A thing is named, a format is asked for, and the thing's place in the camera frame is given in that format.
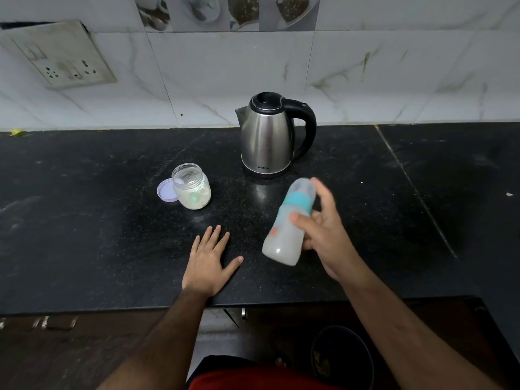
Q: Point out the small yellow scrap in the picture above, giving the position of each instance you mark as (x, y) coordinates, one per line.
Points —
(17, 132)

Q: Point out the clear baby bottle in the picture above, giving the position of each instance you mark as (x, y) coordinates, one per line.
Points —
(284, 243)

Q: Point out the person's left hand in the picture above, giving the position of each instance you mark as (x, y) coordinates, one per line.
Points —
(205, 268)

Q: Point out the pale green measuring scoop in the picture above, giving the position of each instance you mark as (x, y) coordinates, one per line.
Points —
(193, 197)

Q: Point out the blue nipple ring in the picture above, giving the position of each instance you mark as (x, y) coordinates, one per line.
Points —
(300, 201)

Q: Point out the stainless steel electric kettle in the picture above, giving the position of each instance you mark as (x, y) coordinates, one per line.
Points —
(266, 138)

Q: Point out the dark round floor bin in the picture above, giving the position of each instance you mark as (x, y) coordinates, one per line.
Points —
(345, 361)

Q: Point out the person's right hand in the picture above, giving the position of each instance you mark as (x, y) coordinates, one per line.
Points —
(331, 243)

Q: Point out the white wall socket plate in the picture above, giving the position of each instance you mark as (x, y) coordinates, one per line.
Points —
(61, 54)

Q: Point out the small metal cabinet knob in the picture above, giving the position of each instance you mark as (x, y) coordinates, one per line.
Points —
(243, 313)

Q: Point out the clear jar of white powder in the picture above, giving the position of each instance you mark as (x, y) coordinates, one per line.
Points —
(191, 192)

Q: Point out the clear bottle cap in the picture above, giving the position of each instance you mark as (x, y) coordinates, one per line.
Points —
(304, 186)

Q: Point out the person's red shirt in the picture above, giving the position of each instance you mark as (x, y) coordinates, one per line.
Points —
(264, 379)

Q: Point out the person's right forearm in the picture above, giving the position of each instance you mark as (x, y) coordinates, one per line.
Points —
(410, 337)

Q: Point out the person's left forearm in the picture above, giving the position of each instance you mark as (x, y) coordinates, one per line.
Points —
(158, 349)

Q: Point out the coffee print decorative tile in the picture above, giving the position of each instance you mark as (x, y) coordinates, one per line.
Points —
(227, 12)

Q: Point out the lavender jar lid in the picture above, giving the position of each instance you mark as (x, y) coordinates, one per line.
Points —
(165, 191)

